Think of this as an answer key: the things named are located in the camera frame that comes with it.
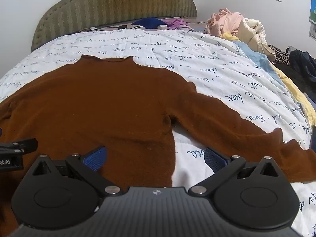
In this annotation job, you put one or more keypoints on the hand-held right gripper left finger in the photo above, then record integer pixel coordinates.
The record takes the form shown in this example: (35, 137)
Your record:
(97, 159)

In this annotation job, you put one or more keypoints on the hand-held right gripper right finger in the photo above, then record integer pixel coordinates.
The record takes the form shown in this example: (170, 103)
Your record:
(214, 161)

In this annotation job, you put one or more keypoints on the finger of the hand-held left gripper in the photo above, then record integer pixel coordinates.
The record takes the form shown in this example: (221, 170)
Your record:
(24, 144)

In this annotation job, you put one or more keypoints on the brown knit sweater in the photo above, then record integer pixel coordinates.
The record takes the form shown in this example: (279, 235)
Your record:
(98, 103)

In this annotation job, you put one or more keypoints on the pink clothes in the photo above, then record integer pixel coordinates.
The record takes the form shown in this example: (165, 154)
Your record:
(229, 22)

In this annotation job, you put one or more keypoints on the white script printed quilt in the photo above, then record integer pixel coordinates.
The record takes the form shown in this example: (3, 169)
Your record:
(197, 61)

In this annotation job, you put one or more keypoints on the light blue blanket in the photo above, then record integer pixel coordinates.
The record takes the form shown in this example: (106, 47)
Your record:
(256, 56)

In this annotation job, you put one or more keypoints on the black white zigzag cloth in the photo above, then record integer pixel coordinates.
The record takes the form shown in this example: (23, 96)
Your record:
(279, 55)

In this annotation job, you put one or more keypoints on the dark navy jacket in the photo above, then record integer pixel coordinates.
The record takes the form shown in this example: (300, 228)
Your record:
(302, 64)

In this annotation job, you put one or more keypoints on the cream duvet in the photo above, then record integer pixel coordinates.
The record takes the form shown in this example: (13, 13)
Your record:
(254, 34)

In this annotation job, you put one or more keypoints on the black charger adapter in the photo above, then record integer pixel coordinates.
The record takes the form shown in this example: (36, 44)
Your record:
(122, 27)

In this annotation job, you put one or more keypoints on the purple cloth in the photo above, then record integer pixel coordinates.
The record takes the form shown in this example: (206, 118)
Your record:
(175, 22)

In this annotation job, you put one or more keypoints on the small white device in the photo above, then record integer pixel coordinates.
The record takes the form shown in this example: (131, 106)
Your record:
(162, 26)

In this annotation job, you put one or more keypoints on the dark blue cloth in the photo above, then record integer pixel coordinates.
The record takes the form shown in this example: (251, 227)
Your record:
(148, 21)

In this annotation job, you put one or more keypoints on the olive padded headboard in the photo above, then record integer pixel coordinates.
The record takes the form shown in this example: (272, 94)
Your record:
(111, 5)

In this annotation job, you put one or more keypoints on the wall poster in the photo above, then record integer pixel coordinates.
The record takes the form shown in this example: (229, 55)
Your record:
(313, 7)

